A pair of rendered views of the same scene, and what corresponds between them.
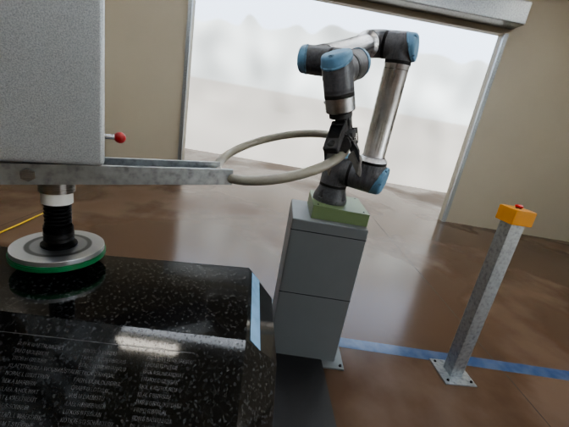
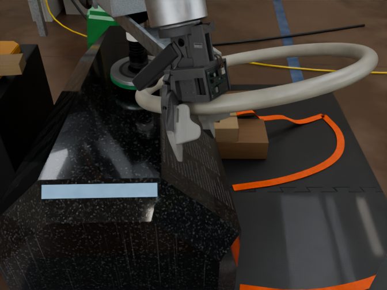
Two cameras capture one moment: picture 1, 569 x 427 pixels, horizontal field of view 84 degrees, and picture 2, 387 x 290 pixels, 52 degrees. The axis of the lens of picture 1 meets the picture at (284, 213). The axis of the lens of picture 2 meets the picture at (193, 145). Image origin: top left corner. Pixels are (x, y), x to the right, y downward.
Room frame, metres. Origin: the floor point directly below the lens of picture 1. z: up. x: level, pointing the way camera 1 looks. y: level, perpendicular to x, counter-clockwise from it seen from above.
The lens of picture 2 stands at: (1.10, -0.70, 1.62)
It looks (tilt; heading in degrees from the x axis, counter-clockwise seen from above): 40 degrees down; 96
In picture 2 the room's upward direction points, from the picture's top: straight up
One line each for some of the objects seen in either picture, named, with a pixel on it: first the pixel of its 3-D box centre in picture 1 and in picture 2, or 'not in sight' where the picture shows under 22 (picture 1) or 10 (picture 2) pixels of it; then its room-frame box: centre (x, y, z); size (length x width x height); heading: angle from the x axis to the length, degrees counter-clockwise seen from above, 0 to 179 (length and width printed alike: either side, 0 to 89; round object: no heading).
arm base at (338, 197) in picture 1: (331, 191); not in sight; (1.73, -0.24, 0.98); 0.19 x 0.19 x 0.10
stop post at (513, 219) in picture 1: (482, 296); not in sight; (1.64, -1.20, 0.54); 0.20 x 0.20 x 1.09; 6
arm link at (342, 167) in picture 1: (338, 168); not in sight; (1.72, -0.25, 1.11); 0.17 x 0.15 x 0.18; 63
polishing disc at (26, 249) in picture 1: (59, 246); (139, 69); (0.76, 0.59, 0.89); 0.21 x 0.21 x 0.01
